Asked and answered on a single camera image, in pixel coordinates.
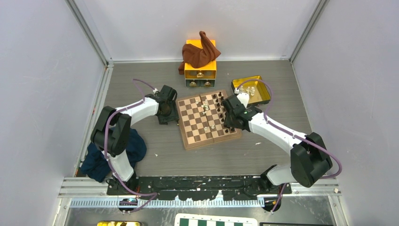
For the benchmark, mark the wooden chess board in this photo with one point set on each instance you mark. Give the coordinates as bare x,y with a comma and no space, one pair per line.
200,111

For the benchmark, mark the yellow metal tray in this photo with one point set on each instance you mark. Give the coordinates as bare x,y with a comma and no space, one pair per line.
257,91

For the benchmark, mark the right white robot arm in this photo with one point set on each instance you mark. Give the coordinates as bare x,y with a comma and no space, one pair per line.
308,160

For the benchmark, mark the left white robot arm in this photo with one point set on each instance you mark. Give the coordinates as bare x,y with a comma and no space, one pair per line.
112,128

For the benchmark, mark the green white chess mat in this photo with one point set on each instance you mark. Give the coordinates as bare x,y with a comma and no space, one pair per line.
183,219

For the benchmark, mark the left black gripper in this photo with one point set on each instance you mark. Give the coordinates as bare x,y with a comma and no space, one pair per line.
174,116

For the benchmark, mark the dark blue cloth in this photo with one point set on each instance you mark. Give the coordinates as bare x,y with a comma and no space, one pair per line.
95,165

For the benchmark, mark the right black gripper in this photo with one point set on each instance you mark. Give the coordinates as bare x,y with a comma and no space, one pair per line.
228,123

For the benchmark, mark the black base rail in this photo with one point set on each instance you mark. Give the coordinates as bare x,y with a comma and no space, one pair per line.
204,188

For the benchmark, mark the brown cloth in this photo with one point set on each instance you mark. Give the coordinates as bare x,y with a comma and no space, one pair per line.
198,57

